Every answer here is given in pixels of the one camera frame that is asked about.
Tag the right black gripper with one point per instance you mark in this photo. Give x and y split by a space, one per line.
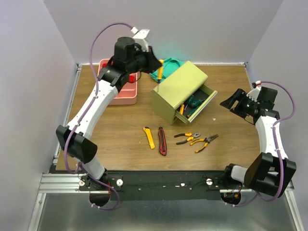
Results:
239 103

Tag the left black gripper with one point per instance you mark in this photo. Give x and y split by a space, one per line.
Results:
153 63

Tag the yellow tester screwdriver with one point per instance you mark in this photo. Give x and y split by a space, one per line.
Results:
160 71

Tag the green stubby screwdriver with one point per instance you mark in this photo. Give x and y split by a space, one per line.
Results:
196 103
190 100

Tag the needle nose pliers orange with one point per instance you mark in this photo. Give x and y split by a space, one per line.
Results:
206 141

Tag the olive green drawer cabinet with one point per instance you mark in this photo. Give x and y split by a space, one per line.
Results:
176 89

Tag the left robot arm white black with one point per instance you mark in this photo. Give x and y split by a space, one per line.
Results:
131 55

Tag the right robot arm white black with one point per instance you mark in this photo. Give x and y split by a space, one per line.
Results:
271 171

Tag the red item middle compartment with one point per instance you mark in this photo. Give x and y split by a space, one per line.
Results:
131 79

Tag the green cloth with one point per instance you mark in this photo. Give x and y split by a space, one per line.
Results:
170 65

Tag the pink compartment tray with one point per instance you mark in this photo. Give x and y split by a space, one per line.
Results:
128 94

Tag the yellow utility knife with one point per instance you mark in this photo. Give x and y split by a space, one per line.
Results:
149 137

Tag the red black utility knife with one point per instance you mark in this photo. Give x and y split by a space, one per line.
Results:
162 142

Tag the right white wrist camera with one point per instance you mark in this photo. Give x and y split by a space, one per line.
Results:
254 93

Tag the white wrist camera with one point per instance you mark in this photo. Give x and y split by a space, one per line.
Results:
254 93
140 37

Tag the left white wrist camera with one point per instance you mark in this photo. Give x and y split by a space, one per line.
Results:
140 37

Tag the combination pliers orange handles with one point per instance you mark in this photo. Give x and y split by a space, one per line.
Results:
190 137

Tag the aluminium rail frame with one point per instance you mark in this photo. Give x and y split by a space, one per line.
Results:
123 145

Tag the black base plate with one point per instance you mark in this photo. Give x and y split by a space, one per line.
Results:
171 185

